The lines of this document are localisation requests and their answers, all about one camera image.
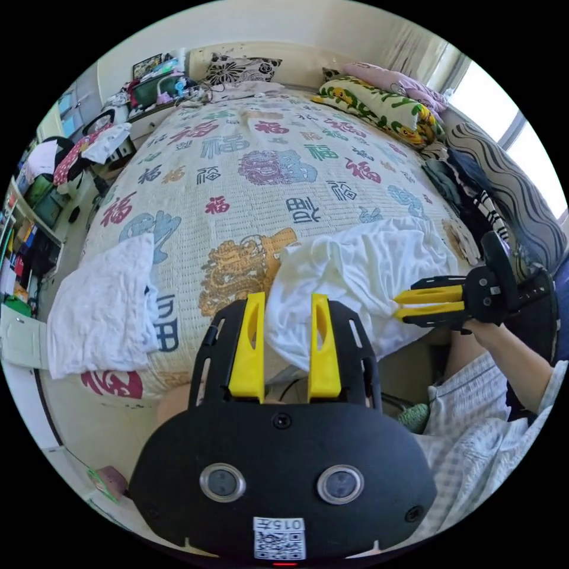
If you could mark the cream curtain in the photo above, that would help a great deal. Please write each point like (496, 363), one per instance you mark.
(415, 42)

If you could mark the green and yellow printed blanket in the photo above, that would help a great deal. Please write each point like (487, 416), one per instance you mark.
(378, 109)

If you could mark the grey wavy striped cushion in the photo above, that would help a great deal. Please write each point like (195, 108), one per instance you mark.
(511, 191)

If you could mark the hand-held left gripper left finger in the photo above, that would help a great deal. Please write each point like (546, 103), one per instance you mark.
(246, 355)

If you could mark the white cupboard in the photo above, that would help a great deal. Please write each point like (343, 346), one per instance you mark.
(20, 333)

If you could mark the person's body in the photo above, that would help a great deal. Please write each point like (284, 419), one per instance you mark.
(471, 435)

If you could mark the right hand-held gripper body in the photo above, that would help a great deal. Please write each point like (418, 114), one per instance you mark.
(489, 295)

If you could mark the pile of clothes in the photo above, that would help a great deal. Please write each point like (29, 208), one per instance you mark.
(466, 191)

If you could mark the white t-shirt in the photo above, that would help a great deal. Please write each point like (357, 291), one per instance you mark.
(360, 275)

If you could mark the pink box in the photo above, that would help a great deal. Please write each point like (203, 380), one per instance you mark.
(109, 482)

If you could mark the pink pillow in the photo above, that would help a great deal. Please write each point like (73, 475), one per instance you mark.
(391, 78)

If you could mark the cluttered desk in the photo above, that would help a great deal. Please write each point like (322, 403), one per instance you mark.
(155, 86)

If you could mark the black and white floral pillow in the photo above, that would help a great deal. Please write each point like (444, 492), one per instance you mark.
(242, 69)

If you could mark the window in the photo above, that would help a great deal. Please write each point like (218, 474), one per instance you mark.
(511, 111)

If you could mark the bed with printed quilt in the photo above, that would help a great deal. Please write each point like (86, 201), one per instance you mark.
(266, 178)

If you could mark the folded white garment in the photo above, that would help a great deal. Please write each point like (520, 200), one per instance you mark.
(102, 311)

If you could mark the chair draped with clothes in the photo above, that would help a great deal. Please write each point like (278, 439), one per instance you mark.
(86, 149)

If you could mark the person's right forearm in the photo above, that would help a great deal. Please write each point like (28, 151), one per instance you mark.
(518, 355)

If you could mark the cluttered shelf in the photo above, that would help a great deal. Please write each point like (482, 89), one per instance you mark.
(26, 231)

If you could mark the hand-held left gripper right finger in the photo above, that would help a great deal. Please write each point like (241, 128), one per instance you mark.
(324, 355)

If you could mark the person's right hand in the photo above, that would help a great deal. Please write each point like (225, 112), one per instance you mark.
(478, 334)

